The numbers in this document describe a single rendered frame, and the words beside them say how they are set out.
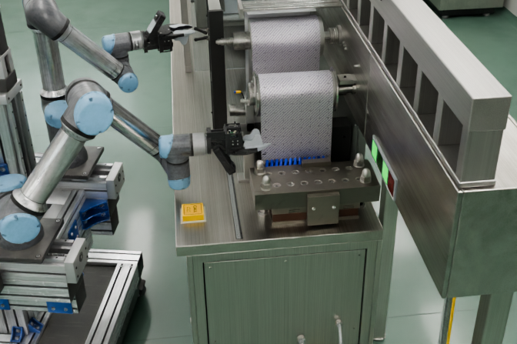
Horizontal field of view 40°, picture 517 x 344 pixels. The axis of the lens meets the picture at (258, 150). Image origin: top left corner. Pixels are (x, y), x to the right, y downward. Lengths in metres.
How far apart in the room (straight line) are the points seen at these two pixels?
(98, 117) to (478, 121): 1.12
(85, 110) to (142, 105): 2.97
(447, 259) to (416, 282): 1.87
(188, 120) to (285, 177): 0.75
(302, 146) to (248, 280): 0.47
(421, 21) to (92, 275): 1.99
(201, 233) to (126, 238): 1.54
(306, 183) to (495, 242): 0.80
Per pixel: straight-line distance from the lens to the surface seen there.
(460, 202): 1.58
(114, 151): 4.56
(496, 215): 1.64
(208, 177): 2.57
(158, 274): 3.56
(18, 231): 2.29
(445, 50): 1.68
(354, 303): 2.51
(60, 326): 3.08
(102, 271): 3.30
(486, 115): 1.50
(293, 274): 2.37
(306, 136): 2.38
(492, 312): 1.94
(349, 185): 2.29
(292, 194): 2.25
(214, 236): 2.28
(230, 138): 2.32
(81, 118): 2.14
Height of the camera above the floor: 2.29
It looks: 31 degrees down
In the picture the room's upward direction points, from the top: 1 degrees counter-clockwise
